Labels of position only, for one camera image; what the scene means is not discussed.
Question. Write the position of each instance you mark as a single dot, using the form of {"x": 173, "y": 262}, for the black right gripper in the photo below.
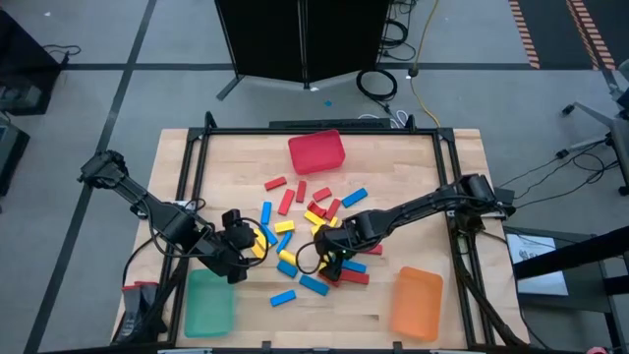
{"x": 336, "y": 241}

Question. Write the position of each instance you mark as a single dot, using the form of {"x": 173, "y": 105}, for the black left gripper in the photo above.
{"x": 241, "y": 237}

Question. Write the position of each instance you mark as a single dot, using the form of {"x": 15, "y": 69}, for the red wooden block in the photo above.
{"x": 376, "y": 250}
{"x": 317, "y": 209}
{"x": 286, "y": 202}
{"x": 333, "y": 209}
{"x": 275, "y": 184}
{"x": 355, "y": 277}
{"x": 322, "y": 279}
{"x": 322, "y": 194}
{"x": 301, "y": 192}

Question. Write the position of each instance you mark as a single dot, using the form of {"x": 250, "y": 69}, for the blue wooden block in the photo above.
{"x": 314, "y": 285}
{"x": 283, "y": 298}
{"x": 355, "y": 266}
{"x": 270, "y": 236}
{"x": 287, "y": 269}
{"x": 284, "y": 242}
{"x": 354, "y": 197}
{"x": 266, "y": 213}

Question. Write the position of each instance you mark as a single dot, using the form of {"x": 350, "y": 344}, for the yellow wooden cylinder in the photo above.
{"x": 288, "y": 257}

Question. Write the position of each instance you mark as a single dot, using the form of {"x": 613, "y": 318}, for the red plastic bin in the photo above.
{"x": 317, "y": 152}

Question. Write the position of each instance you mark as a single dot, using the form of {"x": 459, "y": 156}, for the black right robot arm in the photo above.
{"x": 417, "y": 204}

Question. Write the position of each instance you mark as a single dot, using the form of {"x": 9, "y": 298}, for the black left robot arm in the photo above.
{"x": 157, "y": 207}

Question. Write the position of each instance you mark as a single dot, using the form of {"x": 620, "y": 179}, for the green plastic bin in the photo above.
{"x": 209, "y": 305}

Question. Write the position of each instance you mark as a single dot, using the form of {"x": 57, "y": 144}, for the orange plastic bin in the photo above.
{"x": 417, "y": 305}

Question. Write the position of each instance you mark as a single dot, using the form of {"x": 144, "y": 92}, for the black and red device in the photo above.
{"x": 131, "y": 307}

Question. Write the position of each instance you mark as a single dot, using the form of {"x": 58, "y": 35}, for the black power strip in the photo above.
{"x": 304, "y": 123}

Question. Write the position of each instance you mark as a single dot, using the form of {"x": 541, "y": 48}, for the black adapter box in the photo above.
{"x": 505, "y": 196}

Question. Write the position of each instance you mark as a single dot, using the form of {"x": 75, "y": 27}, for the white paper sheet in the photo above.
{"x": 540, "y": 285}

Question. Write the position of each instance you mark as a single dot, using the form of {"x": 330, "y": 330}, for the black beam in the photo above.
{"x": 570, "y": 253}

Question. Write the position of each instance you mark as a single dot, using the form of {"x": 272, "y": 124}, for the dark grey box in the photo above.
{"x": 12, "y": 152}

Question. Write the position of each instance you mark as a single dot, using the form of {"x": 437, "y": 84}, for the grey side table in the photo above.
{"x": 589, "y": 295}

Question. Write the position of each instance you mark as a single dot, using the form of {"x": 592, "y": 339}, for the red round object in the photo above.
{"x": 597, "y": 351}

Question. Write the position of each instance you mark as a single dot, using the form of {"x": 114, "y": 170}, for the black cabinet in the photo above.
{"x": 24, "y": 59}

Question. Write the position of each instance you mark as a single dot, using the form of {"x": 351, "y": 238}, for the grey office chair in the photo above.
{"x": 620, "y": 142}

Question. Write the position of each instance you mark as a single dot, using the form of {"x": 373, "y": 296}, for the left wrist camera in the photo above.
{"x": 232, "y": 217}

